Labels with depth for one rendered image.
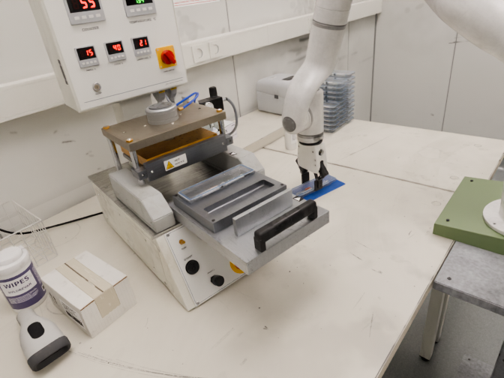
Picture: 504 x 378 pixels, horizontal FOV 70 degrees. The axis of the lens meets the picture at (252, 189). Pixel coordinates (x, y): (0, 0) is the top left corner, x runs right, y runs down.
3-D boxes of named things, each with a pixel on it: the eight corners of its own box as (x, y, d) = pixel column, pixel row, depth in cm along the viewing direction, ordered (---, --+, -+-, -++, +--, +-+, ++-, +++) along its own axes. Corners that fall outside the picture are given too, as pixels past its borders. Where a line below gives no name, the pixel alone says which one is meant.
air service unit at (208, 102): (191, 138, 119) (182, 93, 111) (226, 125, 126) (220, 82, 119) (199, 142, 115) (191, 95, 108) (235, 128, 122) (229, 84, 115)
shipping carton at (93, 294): (52, 304, 90) (38, 277, 86) (100, 274, 98) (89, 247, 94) (88, 341, 79) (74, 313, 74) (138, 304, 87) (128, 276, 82)
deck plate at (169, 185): (88, 178, 112) (87, 175, 112) (184, 142, 130) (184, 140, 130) (153, 239, 80) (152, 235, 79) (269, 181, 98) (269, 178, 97)
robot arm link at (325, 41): (321, 32, 85) (298, 142, 104) (352, 22, 96) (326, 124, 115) (290, 22, 89) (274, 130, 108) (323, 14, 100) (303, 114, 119)
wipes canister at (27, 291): (6, 304, 92) (-22, 258, 85) (40, 283, 97) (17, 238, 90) (19, 319, 87) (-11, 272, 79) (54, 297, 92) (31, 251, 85)
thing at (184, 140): (123, 157, 98) (112, 123, 94) (192, 132, 110) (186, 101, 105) (151, 175, 86) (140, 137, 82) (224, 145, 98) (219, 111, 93)
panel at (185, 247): (195, 307, 83) (163, 234, 81) (287, 246, 99) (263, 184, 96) (199, 308, 82) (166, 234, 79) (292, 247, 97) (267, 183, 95)
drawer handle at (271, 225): (254, 248, 66) (252, 230, 64) (310, 214, 73) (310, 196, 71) (261, 253, 64) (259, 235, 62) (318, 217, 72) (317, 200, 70)
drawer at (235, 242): (170, 217, 85) (163, 189, 81) (242, 182, 96) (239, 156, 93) (248, 279, 64) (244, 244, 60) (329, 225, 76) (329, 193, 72)
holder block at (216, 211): (174, 205, 82) (172, 195, 81) (242, 173, 93) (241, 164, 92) (214, 234, 71) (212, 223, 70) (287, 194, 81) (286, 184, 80)
